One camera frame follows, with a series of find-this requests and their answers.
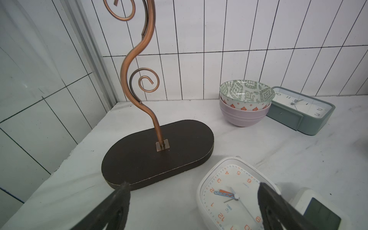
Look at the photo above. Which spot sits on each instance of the lilac ribbed bowl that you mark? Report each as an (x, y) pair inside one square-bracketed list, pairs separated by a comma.
[(242, 118)]

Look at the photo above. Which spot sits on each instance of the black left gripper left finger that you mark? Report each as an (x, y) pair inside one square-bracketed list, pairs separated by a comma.
[(111, 214)]

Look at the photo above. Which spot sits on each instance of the white square alarm clock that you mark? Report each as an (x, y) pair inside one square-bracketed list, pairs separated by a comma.
[(227, 196)]

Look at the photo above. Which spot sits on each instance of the green rectangular alarm clock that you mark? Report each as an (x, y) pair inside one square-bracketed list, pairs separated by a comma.
[(300, 112)]

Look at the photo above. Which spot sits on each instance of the green patterned bowl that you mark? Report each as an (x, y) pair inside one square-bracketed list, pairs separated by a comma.
[(246, 95)]

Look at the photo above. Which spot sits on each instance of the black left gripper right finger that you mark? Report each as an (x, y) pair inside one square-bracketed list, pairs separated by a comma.
[(277, 213)]

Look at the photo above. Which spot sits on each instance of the copper jewelry stand dark base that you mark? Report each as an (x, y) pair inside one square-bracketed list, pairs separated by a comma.
[(147, 157)]

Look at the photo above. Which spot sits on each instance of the small white digital clock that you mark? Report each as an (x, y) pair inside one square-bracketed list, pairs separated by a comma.
[(323, 214)]

